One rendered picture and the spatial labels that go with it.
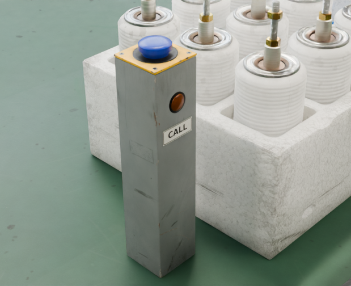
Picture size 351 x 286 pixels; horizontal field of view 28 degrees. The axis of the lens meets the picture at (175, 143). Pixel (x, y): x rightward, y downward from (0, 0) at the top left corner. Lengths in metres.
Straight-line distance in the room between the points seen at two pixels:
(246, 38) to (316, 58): 0.12
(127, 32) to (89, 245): 0.32
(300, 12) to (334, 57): 0.17
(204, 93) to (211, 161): 0.10
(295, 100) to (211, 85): 0.13
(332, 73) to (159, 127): 0.30
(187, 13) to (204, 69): 0.17
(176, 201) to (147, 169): 0.07
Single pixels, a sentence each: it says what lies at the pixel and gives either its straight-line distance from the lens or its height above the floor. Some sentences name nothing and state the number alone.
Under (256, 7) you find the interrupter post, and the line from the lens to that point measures 1.10.
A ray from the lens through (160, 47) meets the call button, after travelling 0.82.
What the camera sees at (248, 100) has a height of 0.22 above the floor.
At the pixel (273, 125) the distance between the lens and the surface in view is 0.95.
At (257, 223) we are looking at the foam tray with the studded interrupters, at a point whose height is 0.05.
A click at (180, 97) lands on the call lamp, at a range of 0.84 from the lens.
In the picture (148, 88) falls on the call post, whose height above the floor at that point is 0.29.
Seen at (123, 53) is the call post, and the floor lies 0.31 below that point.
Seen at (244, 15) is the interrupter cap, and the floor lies 0.25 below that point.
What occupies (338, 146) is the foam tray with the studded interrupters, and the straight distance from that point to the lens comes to 1.04.
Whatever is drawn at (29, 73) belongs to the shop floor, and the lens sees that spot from 1.52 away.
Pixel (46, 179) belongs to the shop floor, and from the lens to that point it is 1.18.
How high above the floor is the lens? 0.68
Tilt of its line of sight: 33 degrees down
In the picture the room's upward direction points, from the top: 1 degrees counter-clockwise
